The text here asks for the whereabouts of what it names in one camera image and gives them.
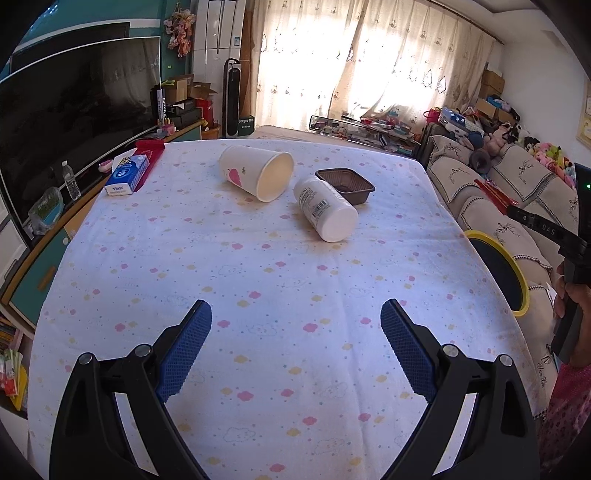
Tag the teal and wood tv cabinet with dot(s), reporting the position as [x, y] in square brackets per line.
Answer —
[32, 281]

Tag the grey neck pillow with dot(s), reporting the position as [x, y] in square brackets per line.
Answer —
[481, 160]

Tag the brown plastic tray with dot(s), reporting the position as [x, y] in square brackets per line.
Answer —
[351, 191]

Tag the pastel printed tablecloth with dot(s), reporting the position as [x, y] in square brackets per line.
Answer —
[277, 286]

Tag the beige patterned curtain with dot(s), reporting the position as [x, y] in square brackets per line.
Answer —
[369, 60]

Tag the pile of plush toys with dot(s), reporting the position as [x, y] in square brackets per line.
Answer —
[549, 154]

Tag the stack of cardboard boxes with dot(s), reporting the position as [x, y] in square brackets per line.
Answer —
[491, 94]

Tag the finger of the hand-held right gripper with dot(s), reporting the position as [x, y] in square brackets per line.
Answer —
[540, 224]

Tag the blue tissue pack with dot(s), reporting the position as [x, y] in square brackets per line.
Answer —
[127, 175]

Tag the blue star patterned bag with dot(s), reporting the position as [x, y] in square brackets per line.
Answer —
[459, 122]

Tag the person's right hand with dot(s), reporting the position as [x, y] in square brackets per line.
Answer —
[582, 323]

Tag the hanging artificial flowers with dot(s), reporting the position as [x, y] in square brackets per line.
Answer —
[180, 30]

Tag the open cardboard boxes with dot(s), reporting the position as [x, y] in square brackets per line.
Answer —
[184, 87]

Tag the pink patterned clothing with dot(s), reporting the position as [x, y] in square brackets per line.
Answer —
[570, 415]

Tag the cluttered glass coffee table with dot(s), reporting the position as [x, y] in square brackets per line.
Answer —
[364, 131]

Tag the white standing air conditioner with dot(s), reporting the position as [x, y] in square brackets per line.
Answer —
[217, 41]

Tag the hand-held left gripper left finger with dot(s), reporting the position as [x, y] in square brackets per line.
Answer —
[184, 355]

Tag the yellow rimmed trash bin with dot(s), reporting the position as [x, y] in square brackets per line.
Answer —
[522, 281]

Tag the pile of books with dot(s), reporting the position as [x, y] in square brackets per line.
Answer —
[11, 374]

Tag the red flat box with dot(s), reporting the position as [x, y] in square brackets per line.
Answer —
[152, 150]

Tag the wooden framed wall picture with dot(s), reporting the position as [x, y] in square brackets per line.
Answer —
[585, 115]

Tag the orange bucket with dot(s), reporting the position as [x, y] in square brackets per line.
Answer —
[211, 132]

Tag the paper cup with pink print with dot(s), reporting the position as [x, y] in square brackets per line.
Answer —
[249, 170]

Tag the beige covered sofa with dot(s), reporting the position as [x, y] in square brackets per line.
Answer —
[517, 170]

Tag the white plastic bottle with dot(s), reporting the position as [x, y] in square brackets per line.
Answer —
[328, 210]

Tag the red snack packet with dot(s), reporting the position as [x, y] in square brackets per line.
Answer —
[496, 193]

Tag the small pink dish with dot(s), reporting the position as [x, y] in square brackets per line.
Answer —
[106, 166]

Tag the white drawer unit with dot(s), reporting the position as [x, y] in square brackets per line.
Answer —
[11, 254]

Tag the black tower fan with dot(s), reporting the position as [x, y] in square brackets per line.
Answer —
[232, 99]

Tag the clear water bottle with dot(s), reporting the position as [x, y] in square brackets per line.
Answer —
[71, 182]

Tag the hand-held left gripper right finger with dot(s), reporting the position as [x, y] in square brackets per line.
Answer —
[408, 350]

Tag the clear plastic food container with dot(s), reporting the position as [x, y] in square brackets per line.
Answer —
[46, 210]

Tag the black upright box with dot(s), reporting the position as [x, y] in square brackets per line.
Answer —
[160, 107]

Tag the large black television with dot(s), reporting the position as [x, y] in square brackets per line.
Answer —
[69, 110]

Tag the red canister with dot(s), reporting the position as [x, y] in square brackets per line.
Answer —
[205, 113]

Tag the dark green box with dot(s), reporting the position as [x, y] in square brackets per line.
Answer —
[245, 126]

